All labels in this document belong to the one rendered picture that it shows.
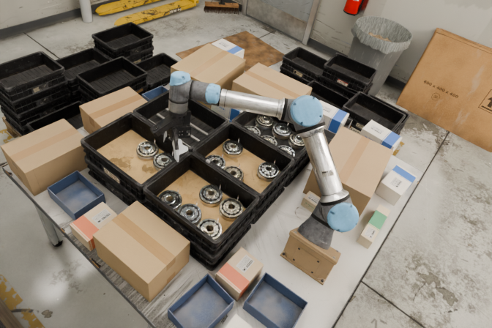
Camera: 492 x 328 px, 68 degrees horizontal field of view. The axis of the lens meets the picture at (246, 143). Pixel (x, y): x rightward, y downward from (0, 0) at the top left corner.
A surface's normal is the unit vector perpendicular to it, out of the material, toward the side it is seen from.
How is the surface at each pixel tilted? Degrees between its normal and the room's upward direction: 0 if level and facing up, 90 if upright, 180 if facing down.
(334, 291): 0
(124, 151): 0
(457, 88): 77
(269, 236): 0
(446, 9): 90
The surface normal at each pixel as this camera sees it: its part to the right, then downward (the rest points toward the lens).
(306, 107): -0.05, -0.08
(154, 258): 0.14, -0.72
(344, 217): 0.04, 0.17
